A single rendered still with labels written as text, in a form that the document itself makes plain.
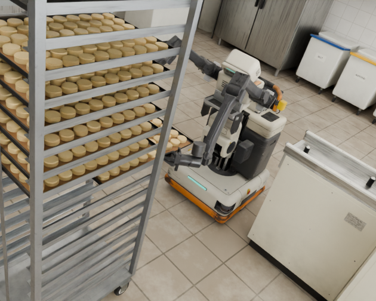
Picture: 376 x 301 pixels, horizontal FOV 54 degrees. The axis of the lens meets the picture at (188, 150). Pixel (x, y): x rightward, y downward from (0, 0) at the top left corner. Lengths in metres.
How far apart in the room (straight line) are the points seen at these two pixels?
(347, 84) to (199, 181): 3.46
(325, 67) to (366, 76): 0.59
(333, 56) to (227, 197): 3.55
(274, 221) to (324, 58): 3.66
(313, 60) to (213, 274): 4.07
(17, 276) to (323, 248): 1.79
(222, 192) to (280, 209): 0.48
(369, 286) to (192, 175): 1.38
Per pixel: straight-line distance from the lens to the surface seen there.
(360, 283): 2.31
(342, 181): 2.28
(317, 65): 5.92
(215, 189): 2.77
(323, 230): 2.46
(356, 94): 5.75
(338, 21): 6.48
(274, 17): 5.92
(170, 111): 1.54
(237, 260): 2.74
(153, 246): 2.62
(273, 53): 5.95
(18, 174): 1.46
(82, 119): 1.25
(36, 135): 1.14
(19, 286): 2.23
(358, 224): 2.35
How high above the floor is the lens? 1.99
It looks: 34 degrees down
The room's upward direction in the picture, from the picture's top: 16 degrees clockwise
